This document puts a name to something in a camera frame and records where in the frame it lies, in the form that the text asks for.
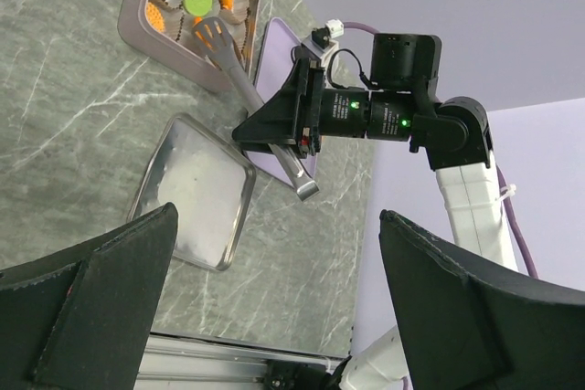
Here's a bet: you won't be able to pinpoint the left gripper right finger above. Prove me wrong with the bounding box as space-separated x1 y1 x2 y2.
379 210 584 389

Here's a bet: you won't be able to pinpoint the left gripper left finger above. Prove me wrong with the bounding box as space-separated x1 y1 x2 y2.
1 203 177 389

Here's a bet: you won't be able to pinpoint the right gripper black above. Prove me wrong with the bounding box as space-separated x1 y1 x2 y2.
232 58 370 157

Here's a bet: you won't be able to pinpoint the metal tongs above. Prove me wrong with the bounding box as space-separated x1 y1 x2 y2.
193 16 319 202

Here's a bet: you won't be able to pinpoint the orange cookie tin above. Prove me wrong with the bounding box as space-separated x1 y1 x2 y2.
144 2 166 33

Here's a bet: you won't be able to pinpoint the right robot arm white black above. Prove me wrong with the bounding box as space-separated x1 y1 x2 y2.
232 34 557 389

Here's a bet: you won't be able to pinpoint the lavender cookie tray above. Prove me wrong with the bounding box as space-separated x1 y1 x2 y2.
245 17 301 187

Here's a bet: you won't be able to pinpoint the silver tin lid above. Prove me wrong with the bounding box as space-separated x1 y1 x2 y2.
127 113 256 271

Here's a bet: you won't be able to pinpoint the square cookie tin with liners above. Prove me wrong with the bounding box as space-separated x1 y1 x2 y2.
118 0 260 92

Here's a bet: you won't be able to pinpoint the aluminium front rail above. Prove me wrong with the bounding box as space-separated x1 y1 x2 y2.
134 332 343 389

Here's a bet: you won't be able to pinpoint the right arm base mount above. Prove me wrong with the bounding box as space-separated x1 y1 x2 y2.
263 359 348 390

